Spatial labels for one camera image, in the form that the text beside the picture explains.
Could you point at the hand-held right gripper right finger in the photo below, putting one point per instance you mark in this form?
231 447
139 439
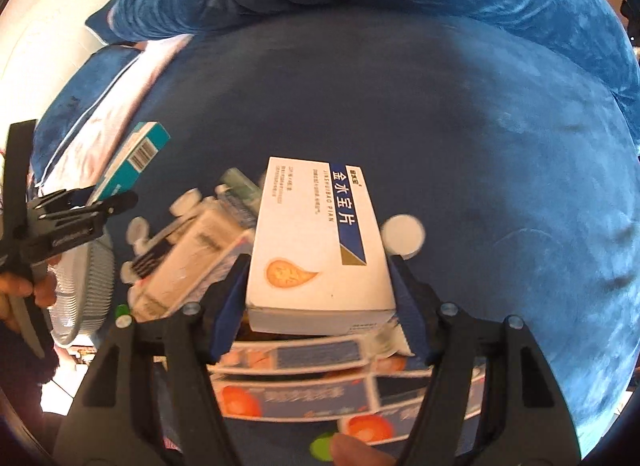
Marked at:
410 316

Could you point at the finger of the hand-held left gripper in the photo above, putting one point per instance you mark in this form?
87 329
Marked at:
120 202

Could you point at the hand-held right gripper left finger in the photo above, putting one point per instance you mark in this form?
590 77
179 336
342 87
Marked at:
232 306

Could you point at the white teal medicine box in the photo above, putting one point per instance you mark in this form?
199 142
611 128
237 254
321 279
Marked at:
132 155

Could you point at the white medicine box blue stripe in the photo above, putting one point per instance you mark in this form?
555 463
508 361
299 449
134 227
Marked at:
310 256

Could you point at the person's left hand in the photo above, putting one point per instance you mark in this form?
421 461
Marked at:
15 291

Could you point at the person's right hand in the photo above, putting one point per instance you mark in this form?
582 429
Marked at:
360 453

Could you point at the white box black stripes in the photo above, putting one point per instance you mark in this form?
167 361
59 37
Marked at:
185 266

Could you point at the metal mesh basket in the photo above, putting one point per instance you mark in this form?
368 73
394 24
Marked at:
82 291

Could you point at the scattered white bottle caps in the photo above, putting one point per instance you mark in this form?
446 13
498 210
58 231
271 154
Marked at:
402 236

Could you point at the pale pink bed sheet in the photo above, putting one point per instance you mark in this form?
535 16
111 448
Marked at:
125 100

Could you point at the green bottle cap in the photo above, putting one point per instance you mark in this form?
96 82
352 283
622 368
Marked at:
321 448
121 313

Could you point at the blue pillow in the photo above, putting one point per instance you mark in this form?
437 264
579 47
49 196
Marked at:
80 100

